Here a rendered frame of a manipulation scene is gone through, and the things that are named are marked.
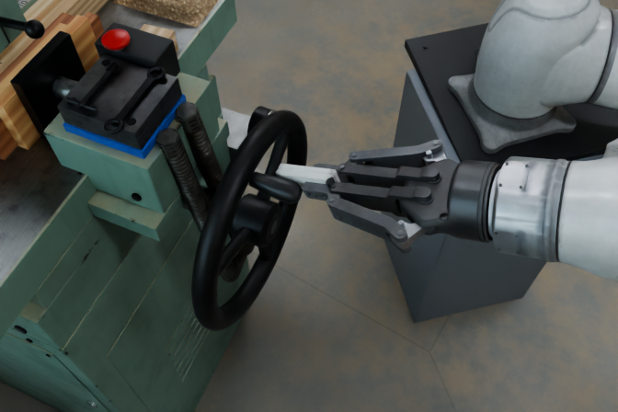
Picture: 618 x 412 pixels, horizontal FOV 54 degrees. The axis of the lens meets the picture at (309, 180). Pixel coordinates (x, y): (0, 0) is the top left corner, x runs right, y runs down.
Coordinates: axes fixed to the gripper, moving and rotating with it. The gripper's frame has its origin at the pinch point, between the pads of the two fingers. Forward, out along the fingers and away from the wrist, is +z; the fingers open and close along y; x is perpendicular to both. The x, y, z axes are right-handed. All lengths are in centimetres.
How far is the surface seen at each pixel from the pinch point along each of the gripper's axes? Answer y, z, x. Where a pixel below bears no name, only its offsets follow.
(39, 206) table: 13.3, 26.3, -6.7
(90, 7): -16.0, 38.2, -12.4
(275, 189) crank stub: 2.8, 2.4, -1.3
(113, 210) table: 9.1, 21.6, -1.7
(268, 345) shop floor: -10, 47, 82
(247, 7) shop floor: -123, 106, 61
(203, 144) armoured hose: -0.5, 13.0, -3.7
